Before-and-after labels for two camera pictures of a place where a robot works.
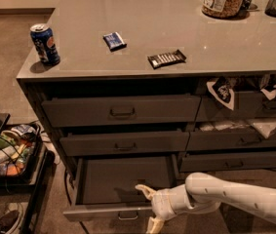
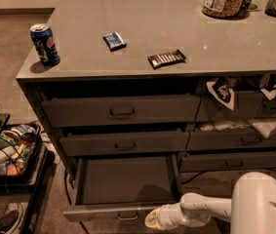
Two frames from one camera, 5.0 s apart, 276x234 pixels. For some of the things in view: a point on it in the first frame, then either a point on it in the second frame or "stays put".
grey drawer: (114, 142) stays put
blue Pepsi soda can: (43, 39) stays put
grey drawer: (104, 186) stays put
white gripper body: (162, 203) -> (174, 215)
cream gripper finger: (148, 192) -> (152, 219)
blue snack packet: (113, 41) stays put
